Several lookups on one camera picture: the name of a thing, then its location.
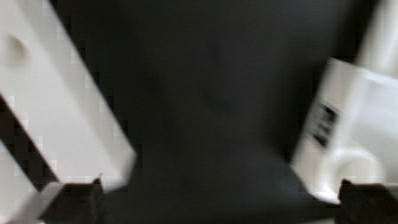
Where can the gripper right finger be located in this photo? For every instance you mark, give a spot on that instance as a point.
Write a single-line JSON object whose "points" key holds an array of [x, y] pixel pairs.
{"points": [[368, 203]]}

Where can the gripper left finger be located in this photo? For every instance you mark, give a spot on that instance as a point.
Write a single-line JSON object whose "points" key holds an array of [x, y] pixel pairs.
{"points": [[67, 204]]}

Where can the white chair leg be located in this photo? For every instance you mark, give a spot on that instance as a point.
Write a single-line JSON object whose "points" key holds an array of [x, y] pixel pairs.
{"points": [[378, 49]]}

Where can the white U-shaped fence frame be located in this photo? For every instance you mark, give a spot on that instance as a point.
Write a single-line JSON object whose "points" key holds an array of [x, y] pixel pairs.
{"points": [[53, 98]]}

